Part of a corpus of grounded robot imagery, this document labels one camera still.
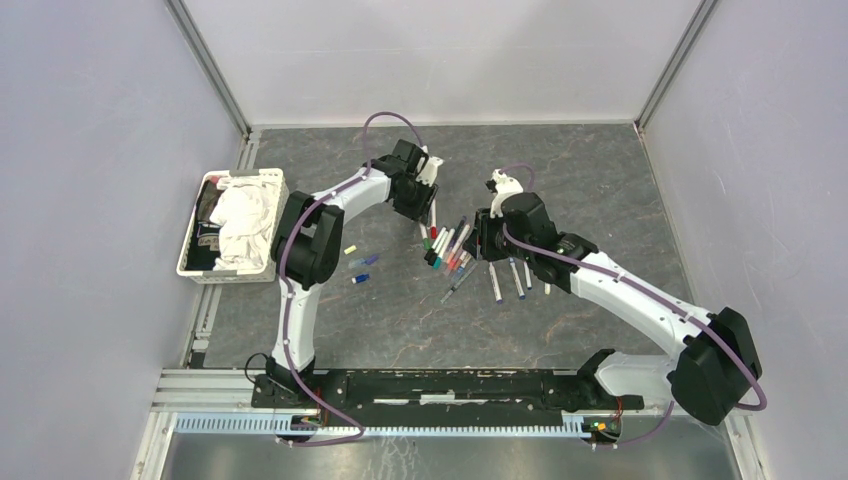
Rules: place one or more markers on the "black cap white marker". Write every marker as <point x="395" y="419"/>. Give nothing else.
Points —
<point x="433" y="253"/>

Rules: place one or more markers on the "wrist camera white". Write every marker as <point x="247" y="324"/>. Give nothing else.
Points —
<point x="429" y="170"/>
<point x="503" y="187"/>

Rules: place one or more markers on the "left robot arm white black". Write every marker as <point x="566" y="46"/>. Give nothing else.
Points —
<point x="307" y="247"/>

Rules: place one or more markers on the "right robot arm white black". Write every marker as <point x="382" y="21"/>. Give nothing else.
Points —
<point x="712" y="365"/>

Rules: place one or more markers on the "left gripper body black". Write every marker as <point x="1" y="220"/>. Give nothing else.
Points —
<point x="415" y="200"/>

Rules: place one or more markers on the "red cap pink marker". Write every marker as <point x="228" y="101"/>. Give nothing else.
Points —
<point x="456" y="246"/>

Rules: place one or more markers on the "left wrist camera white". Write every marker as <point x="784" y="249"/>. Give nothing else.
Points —
<point x="429" y="170"/>

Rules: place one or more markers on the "black gel pen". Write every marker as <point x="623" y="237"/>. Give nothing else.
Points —
<point x="464" y="274"/>

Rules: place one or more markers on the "white plastic basket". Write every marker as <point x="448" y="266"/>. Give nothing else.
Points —
<point x="200" y="247"/>

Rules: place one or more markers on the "red cap white marker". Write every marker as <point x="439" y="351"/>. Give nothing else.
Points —
<point x="433" y="228"/>

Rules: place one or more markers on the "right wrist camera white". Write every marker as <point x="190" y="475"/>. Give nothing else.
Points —
<point x="503" y="187"/>

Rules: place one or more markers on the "white crumpled cloth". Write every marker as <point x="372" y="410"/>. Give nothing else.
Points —
<point x="245" y="213"/>

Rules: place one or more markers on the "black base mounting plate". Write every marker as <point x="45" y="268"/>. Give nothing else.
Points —
<point x="449" y="398"/>

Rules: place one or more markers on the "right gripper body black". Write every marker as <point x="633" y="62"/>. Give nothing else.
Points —
<point x="492" y="237"/>

